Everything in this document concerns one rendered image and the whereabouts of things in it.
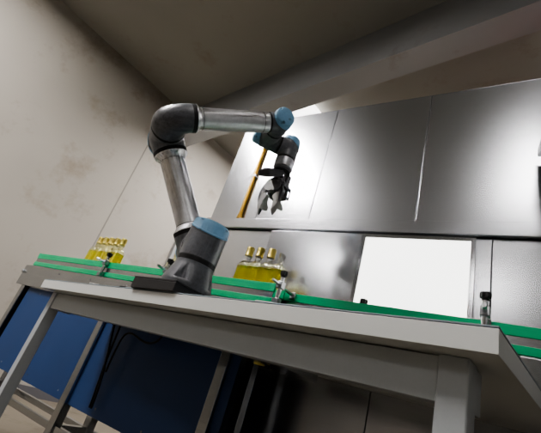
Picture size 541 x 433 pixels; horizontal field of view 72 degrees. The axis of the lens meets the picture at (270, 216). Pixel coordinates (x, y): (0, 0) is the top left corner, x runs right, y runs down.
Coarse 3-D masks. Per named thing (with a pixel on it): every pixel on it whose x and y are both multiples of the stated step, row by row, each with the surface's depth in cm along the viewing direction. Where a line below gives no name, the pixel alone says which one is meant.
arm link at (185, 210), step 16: (160, 144) 125; (176, 144) 126; (160, 160) 127; (176, 160) 126; (176, 176) 124; (176, 192) 123; (192, 192) 126; (176, 208) 122; (192, 208) 123; (176, 224) 123; (176, 240) 121; (176, 256) 124
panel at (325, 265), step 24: (288, 240) 177; (312, 240) 171; (336, 240) 165; (360, 240) 159; (456, 240) 139; (288, 264) 170; (312, 264) 164; (336, 264) 158; (360, 264) 153; (288, 288) 163; (312, 288) 158; (336, 288) 153
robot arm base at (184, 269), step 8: (184, 256) 104; (192, 256) 103; (176, 264) 103; (184, 264) 102; (192, 264) 102; (200, 264) 103; (208, 264) 105; (168, 272) 101; (176, 272) 100; (184, 272) 101; (192, 272) 101; (200, 272) 102; (208, 272) 104; (184, 280) 99; (192, 280) 99; (200, 280) 101; (208, 280) 103; (192, 288) 99; (200, 288) 100; (208, 288) 103
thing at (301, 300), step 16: (304, 304) 138; (320, 304) 134; (336, 304) 131; (352, 304) 129; (368, 304) 126; (464, 320) 110; (480, 320) 108; (512, 336) 102; (528, 336) 101; (528, 352) 99
